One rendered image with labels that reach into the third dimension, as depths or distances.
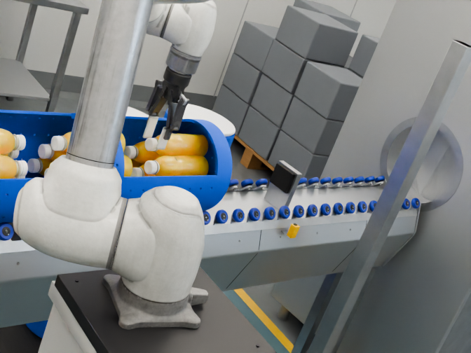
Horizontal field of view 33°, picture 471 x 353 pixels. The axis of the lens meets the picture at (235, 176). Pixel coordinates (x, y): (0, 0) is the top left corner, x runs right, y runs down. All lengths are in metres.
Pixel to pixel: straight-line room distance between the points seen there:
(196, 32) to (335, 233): 1.12
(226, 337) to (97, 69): 0.63
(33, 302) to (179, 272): 0.69
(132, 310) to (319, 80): 3.79
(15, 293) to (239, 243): 0.78
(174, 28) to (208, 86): 4.48
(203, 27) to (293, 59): 3.41
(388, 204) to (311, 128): 2.71
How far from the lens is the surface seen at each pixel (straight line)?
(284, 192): 2.76
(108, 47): 1.60
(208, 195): 2.33
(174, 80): 2.20
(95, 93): 1.61
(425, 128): 2.60
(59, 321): 1.82
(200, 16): 2.14
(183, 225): 1.59
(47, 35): 5.81
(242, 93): 5.92
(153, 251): 1.61
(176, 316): 1.71
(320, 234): 2.89
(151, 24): 2.14
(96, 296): 1.75
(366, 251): 2.74
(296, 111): 5.46
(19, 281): 2.11
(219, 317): 1.79
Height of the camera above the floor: 1.96
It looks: 21 degrees down
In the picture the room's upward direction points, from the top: 21 degrees clockwise
